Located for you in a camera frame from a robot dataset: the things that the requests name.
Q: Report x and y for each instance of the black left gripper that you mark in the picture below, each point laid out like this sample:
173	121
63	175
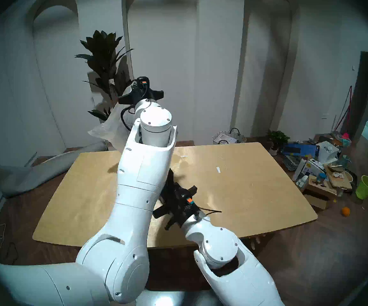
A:
142	94

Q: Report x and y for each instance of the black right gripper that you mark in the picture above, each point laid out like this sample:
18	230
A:
180	206

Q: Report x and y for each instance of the clear plastic bag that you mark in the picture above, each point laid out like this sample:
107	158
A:
110	130

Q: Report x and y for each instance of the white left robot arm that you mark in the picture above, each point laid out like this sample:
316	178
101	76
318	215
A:
142	168

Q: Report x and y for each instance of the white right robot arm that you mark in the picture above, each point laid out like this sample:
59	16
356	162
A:
222	244

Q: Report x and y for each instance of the blue keyboard box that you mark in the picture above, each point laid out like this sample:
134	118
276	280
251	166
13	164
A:
298	149

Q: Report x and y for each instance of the tall potted plant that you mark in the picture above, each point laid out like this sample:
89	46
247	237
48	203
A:
102	50

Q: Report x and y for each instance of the small potted plant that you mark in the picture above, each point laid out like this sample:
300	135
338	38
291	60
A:
278	138

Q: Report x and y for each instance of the white paper roll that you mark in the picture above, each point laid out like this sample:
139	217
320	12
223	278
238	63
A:
299	169

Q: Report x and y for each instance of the white printed carton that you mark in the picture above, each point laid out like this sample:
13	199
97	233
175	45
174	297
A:
314	166

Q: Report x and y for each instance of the brown cardboard box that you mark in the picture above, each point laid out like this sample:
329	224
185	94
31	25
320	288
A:
322	197

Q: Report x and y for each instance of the blue lidded jar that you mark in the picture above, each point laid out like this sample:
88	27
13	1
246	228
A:
321	178

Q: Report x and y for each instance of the white plastic container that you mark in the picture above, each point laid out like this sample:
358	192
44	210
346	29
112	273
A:
327	152

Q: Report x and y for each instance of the grey bowl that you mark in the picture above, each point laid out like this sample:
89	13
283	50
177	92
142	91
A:
336	168

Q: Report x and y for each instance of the wooden cutting board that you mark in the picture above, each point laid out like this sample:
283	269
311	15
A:
340	181

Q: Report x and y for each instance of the orange fruit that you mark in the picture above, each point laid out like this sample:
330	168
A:
345	211

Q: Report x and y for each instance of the teal mug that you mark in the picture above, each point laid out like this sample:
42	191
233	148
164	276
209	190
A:
345	162

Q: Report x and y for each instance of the green waste basket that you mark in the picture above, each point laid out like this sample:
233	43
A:
365	187

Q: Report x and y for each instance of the dark brown door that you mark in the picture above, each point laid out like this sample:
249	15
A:
364	95

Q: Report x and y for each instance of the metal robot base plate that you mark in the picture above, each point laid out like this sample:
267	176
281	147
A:
168	300

